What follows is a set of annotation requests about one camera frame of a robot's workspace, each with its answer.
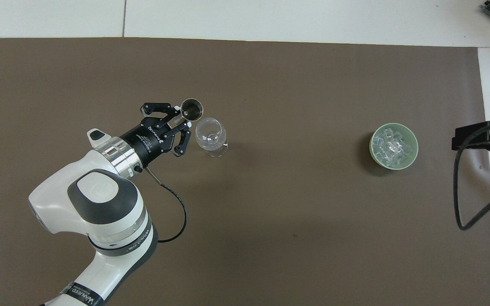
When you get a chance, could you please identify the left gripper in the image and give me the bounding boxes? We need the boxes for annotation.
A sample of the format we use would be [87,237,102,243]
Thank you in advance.
[120,102,193,167]

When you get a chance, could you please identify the small steel measuring cup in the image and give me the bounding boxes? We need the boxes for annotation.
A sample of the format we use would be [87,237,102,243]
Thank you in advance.
[180,98,204,121]

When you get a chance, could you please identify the clear ice cubes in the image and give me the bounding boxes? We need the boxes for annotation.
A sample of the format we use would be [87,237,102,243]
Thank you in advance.
[375,127,414,165]

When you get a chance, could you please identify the clear wine glass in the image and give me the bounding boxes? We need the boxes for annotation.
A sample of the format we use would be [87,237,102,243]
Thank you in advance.
[195,117,229,158]

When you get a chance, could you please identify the green bowl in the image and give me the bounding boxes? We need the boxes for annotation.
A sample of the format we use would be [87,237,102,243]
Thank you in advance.
[369,123,419,171]

